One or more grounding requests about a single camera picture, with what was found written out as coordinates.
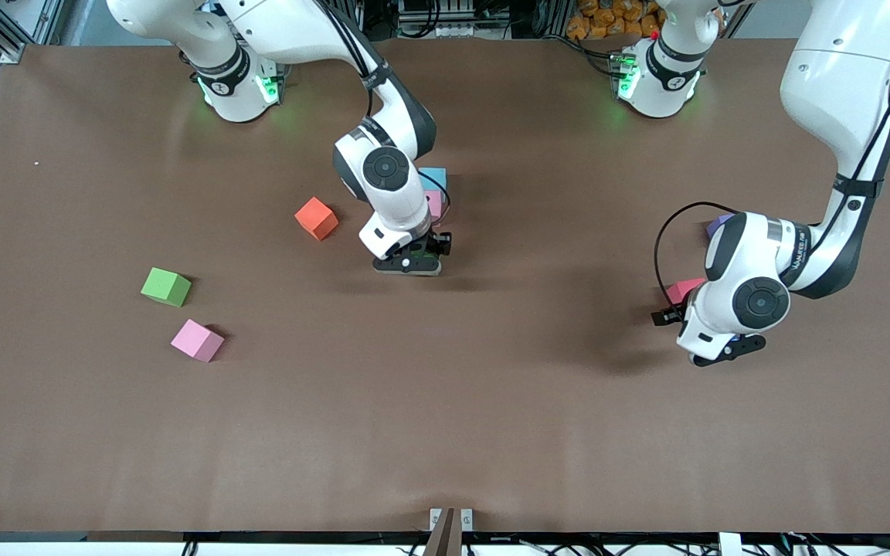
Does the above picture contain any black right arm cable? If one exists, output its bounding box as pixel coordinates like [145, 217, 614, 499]
[320, 0, 453, 226]

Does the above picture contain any red foam cube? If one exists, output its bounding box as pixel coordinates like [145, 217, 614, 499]
[664, 277, 708, 307]

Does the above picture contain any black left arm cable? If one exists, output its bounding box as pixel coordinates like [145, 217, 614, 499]
[653, 0, 890, 304]

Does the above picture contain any green foam cube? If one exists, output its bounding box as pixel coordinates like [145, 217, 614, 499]
[140, 266, 193, 309]

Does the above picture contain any orange foam cube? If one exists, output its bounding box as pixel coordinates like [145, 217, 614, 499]
[294, 196, 340, 242]

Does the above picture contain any white electronics box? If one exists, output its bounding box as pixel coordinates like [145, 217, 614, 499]
[397, 0, 479, 39]

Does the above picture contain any bag of orange items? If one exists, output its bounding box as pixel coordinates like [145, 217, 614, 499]
[566, 0, 664, 42]

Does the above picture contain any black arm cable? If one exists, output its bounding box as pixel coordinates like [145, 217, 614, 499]
[320, 0, 453, 226]
[653, 0, 890, 304]

